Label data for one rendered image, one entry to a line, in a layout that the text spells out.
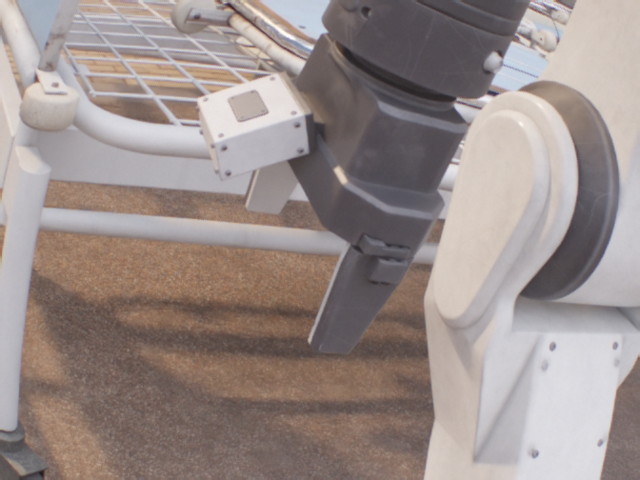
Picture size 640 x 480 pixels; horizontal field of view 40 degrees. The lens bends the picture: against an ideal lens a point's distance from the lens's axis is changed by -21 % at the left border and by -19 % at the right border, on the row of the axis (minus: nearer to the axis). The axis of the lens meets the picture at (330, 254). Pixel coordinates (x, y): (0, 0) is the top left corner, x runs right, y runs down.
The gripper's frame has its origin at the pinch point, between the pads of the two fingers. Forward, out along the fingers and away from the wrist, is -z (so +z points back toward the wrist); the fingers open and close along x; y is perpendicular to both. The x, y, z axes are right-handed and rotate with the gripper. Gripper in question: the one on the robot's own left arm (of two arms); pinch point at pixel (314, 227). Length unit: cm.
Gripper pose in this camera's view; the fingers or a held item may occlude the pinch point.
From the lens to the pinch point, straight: 52.7
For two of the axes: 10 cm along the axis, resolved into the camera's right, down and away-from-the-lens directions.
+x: -3.4, -6.4, 6.9
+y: -8.6, -1.0, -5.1
